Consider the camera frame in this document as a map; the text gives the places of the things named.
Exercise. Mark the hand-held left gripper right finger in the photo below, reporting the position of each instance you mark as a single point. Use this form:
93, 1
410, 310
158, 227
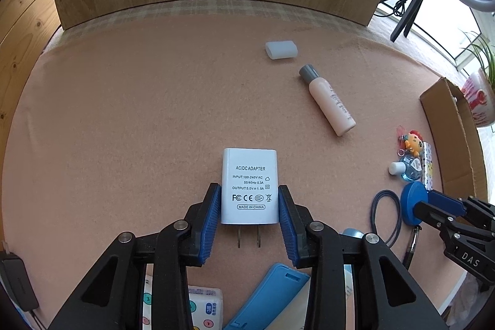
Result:
288, 225

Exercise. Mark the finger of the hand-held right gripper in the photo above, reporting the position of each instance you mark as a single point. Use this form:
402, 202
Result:
444, 200
433, 216

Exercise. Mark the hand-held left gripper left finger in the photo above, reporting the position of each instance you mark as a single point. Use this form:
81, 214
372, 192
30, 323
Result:
212, 221

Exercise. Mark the blue round container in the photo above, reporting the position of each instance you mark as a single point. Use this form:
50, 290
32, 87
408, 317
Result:
410, 202

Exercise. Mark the patterned white lighter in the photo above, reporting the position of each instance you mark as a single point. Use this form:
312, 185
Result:
428, 167

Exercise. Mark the blue eye drop bottle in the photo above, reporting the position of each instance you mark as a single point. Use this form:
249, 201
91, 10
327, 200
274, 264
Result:
412, 167

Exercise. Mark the white power adapter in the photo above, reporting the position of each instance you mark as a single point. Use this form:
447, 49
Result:
249, 175

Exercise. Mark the blue plastic case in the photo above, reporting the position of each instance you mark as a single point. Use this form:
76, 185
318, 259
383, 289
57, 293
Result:
267, 295

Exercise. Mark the patterned tissue pack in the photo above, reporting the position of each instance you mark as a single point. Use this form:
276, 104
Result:
205, 310

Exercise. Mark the cardboard box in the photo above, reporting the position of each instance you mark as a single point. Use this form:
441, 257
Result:
441, 109

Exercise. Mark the pink bottle with grey cap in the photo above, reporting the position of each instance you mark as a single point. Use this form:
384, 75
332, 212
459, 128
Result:
332, 102

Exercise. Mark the translucent white cap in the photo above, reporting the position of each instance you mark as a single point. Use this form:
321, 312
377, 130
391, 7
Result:
281, 49

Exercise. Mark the black gel pen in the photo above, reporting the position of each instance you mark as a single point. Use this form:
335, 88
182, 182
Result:
410, 248

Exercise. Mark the white red patterned flowerpot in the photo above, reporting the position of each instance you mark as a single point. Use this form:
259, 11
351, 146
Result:
479, 102

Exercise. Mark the black tripod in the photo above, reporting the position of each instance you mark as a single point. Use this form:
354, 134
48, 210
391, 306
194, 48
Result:
406, 22

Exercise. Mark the black power adapter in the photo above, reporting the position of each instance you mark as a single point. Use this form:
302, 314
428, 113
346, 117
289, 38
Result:
17, 279

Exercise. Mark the pine wood panel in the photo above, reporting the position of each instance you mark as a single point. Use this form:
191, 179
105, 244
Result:
23, 36

